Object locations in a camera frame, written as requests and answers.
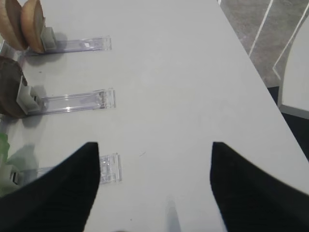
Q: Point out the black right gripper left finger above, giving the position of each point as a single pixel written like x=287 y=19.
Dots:
x=60 y=200

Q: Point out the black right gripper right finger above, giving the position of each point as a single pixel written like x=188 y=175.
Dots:
x=251 y=200

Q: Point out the green lettuce leaf standing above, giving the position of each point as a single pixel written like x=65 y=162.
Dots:
x=4 y=148

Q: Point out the brown meat patty right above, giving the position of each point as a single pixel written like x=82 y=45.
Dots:
x=10 y=76

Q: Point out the white chair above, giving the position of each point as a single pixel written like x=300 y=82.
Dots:
x=280 y=53

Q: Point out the sesame bun top half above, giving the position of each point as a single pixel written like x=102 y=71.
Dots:
x=10 y=24

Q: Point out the plain bun half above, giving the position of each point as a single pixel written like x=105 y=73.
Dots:
x=32 y=23

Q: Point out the clear holder rail bottom right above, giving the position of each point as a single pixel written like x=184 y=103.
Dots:
x=110 y=171

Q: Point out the clear holder rail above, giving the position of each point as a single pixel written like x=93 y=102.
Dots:
x=33 y=105
x=110 y=171
x=51 y=45

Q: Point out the clear holder rail middle right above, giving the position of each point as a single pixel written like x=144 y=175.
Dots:
x=33 y=105

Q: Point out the clear holder rail top right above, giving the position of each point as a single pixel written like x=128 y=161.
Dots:
x=51 y=45

